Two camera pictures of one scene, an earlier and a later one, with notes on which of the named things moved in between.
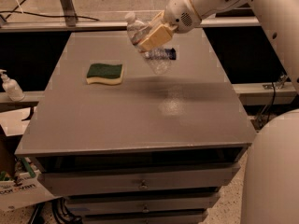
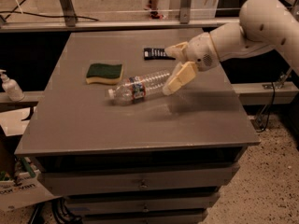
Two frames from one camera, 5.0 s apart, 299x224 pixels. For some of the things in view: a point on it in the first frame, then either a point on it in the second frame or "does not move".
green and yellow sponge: x=105 y=73 does not move
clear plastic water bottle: x=159 y=57 → x=140 y=87
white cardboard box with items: x=24 y=188 does not move
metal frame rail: x=70 y=25 does not move
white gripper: x=177 y=12 → x=201 y=50
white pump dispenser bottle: x=11 y=88 does not move
